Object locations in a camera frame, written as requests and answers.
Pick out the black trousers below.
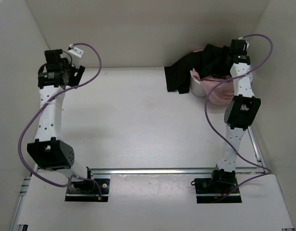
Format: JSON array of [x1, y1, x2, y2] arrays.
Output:
[[164, 44, 230, 94]]

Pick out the white front cover board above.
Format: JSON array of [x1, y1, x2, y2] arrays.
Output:
[[19, 175, 293, 231]]

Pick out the aluminium frame rail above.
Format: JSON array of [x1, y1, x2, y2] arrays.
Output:
[[11, 125, 296, 231]]

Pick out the pink trousers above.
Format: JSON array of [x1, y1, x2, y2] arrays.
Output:
[[190, 49, 236, 105]]

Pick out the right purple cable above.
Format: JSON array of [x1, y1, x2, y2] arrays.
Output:
[[204, 34, 274, 191]]

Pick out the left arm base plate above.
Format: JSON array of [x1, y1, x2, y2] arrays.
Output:
[[65, 175, 110, 203]]

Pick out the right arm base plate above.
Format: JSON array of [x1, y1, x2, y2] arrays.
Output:
[[190, 178, 242, 204]]

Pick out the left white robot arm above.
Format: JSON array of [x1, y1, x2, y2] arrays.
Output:
[[27, 46, 95, 193]]

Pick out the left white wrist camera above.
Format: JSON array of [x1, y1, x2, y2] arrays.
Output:
[[67, 44, 84, 68]]

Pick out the white plastic basket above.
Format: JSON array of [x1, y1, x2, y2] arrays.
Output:
[[190, 71, 207, 98]]

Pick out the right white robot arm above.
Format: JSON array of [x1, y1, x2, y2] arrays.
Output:
[[210, 39, 261, 193]]

